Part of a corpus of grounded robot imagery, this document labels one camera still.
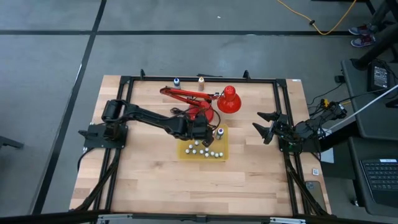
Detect person's shoes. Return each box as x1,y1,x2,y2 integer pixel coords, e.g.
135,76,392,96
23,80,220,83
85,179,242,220
348,23,379,48

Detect yellow translucent plastic bin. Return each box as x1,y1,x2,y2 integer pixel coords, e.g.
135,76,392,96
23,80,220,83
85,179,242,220
176,123,230,162

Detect white cord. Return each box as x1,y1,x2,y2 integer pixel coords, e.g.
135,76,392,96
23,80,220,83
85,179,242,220
326,83,398,131

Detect yellow extension cord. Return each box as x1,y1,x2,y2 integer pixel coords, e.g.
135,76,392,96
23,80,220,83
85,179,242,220
275,0,313,24
312,0,358,35

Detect black lamp cable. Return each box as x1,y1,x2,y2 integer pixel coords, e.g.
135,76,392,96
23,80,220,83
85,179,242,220
170,105,222,132

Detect black keyboard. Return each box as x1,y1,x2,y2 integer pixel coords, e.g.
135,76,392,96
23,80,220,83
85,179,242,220
359,157,398,208

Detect black aluminium table frame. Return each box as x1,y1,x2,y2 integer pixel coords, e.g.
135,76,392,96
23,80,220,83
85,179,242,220
70,68,332,218

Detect red desk lamp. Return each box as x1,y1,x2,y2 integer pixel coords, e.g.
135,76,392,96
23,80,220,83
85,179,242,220
159,85,243,124

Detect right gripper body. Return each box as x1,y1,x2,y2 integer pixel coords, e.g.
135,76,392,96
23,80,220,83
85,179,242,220
270,112,293,141

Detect black power adapter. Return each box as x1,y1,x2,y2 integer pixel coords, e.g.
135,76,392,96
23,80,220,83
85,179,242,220
368,61,392,91

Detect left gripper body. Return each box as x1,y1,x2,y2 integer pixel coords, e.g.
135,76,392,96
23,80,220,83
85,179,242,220
185,115,215,140

